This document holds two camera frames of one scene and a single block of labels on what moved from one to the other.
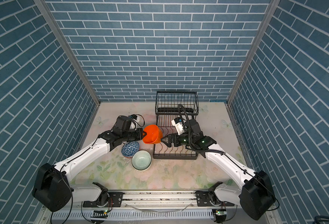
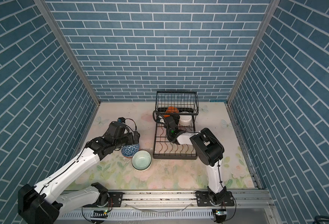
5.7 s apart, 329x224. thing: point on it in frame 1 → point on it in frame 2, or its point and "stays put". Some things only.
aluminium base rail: x=153 y=201 stays put
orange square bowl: x=153 y=135 → x=170 y=109
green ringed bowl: x=141 y=160 stays put
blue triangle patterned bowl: x=129 y=148 stays put
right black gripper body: x=184 y=140 → x=176 y=119
